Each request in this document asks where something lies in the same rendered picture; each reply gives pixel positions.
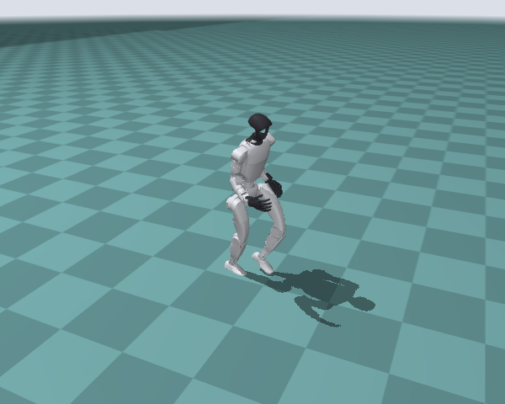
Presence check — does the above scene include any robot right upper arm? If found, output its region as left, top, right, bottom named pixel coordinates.
left=231, top=146, right=248, bottom=185

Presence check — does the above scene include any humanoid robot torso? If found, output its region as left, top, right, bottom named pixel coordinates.
left=239, top=137, right=271, bottom=197

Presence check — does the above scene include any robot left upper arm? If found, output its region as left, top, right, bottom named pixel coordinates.
left=266, top=133, right=276, bottom=146

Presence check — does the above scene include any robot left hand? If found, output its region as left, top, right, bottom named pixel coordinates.
left=264, top=173, right=283, bottom=198

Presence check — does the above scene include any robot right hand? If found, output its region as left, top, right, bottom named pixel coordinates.
left=245, top=194, right=272, bottom=212

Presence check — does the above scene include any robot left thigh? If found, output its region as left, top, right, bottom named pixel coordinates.
left=257, top=183, right=285, bottom=238

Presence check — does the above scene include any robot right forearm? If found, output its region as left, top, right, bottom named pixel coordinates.
left=230, top=178, right=249, bottom=206

